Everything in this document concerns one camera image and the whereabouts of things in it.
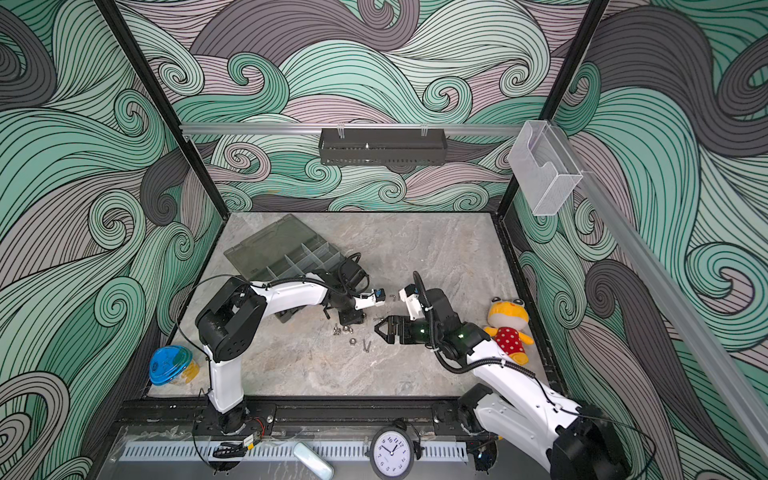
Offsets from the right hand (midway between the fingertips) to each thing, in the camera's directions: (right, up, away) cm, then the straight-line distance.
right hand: (385, 332), depth 77 cm
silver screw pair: (-5, -8, +9) cm, 13 cm away
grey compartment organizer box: (-36, +21, +32) cm, 53 cm away
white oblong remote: (-17, -25, -13) cm, 32 cm away
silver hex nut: (-9, -6, +9) cm, 14 cm away
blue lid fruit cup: (-53, -7, -4) cm, 54 cm away
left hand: (-7, +2, +15) cm, 16 cm away
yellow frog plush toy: (+35, +2, +6) cm, 36 cm away
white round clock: (+1, -25, -10) cm, 27 cm away
